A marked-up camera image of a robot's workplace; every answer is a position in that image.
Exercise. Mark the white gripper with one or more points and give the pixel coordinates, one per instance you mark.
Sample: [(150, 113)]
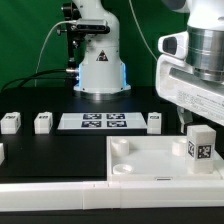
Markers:
[(176, 83)]

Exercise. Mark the white square tabletop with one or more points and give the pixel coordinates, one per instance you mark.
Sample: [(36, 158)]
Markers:
[(153, 158)]

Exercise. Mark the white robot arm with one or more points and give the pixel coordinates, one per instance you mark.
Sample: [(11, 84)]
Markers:
[(102, 73)]

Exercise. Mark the white block left edge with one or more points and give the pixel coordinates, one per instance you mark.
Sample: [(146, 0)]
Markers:
[(2, 155)]

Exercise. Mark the white front fence wall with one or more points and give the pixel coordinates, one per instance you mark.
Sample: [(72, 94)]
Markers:
[(103, 195)]

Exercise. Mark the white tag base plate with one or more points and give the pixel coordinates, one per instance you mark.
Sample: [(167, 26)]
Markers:
[(101, 121)]

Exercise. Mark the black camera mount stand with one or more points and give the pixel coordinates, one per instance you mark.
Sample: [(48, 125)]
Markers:
[(70, 12)]

